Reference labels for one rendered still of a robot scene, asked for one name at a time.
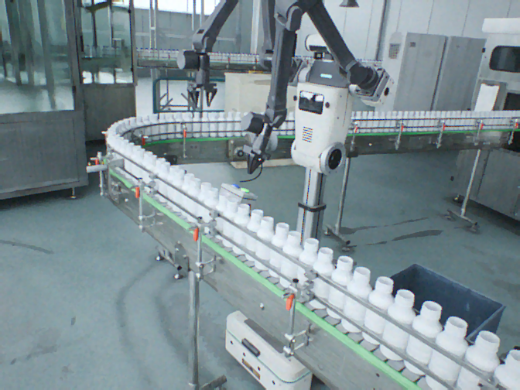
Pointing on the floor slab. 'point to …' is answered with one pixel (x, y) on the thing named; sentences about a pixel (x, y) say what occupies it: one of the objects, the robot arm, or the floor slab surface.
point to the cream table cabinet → (253, 103)
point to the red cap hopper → (171, 45)
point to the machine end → (510, 194)
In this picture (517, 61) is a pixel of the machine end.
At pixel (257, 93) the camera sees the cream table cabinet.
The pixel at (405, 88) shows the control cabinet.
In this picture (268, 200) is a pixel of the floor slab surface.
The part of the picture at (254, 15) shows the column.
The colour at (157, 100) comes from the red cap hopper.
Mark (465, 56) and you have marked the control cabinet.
